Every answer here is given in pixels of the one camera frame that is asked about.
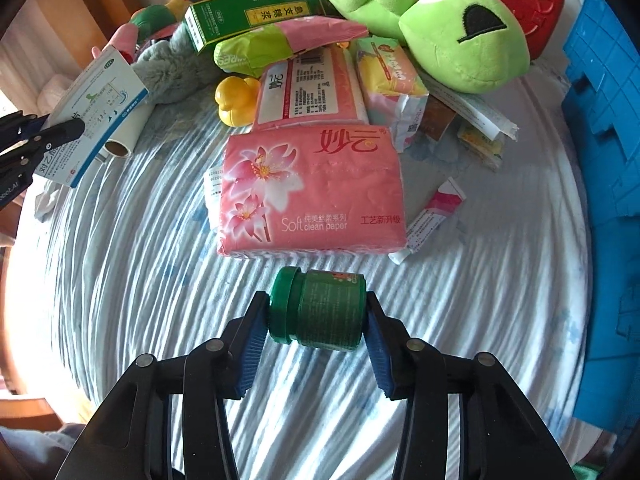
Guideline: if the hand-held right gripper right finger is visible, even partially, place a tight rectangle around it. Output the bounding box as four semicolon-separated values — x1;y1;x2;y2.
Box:
361;291;577;480

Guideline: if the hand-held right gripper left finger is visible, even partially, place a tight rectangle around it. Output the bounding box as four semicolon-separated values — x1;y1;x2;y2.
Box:
52;290;272;480

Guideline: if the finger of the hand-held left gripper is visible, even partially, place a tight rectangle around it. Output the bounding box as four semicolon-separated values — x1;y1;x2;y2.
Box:
0;111;51;136
0;119;87;176

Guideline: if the white blue medicine box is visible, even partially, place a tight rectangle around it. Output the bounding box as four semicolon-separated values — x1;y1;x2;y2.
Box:
32;45;151;189

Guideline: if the green plastic jar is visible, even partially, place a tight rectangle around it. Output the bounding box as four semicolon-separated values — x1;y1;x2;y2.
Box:
266;266;368;353

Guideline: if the white plastic bag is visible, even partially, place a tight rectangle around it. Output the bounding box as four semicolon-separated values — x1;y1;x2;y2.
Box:
40;75;72;111

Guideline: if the beige curtain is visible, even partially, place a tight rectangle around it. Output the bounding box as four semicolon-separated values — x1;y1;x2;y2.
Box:
0;25;101;121

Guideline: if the white paper roll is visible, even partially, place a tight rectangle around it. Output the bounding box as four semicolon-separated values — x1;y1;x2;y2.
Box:
97;124;136;166

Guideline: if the grey plush toy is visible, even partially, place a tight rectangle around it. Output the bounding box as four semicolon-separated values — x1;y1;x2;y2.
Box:
132;22;226;106

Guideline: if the wooden wardrobe panel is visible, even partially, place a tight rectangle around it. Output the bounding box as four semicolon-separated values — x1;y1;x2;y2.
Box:
20;0;121;61

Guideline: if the pink white tube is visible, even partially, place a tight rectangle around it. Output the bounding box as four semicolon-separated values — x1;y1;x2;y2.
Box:
389;177;466;266

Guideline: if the green yellow parrot plush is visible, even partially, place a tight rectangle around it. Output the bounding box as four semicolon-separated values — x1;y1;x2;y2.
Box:
129;0;193;41

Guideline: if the pink floral tissue pack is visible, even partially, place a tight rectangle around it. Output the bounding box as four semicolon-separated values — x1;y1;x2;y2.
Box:
206;126;408;260

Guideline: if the yellow rubber duck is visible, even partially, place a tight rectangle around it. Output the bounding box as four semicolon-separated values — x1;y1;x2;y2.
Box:
215;76;261;128

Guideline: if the green medicine box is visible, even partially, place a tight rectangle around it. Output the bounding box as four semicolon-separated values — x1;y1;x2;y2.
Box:
184;0;341;55

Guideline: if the pink green wet wipes pack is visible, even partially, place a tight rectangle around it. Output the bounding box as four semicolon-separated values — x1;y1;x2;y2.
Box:
213;16;370;72

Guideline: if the yellow sachet packet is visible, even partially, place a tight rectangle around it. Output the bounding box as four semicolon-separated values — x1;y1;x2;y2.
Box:
457;125;506;171

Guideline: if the small brown box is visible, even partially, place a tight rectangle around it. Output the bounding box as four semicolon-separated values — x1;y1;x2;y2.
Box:
422;95;458;143

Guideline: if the pink barcode tissue pack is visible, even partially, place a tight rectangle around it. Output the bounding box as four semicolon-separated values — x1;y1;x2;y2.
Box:
252;47;371;133

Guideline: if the yellow pink tissue pack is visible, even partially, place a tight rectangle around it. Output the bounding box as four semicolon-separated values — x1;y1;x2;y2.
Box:
354;36;431;153

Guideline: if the blue plastic crate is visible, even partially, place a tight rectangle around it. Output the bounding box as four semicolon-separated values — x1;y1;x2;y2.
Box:
560;0;640;441

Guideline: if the green frog plush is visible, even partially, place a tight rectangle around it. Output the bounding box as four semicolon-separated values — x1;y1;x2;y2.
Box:
319;0;532;95

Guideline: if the red hard carry case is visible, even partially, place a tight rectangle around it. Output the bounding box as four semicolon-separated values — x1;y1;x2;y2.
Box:
420;0;566;60

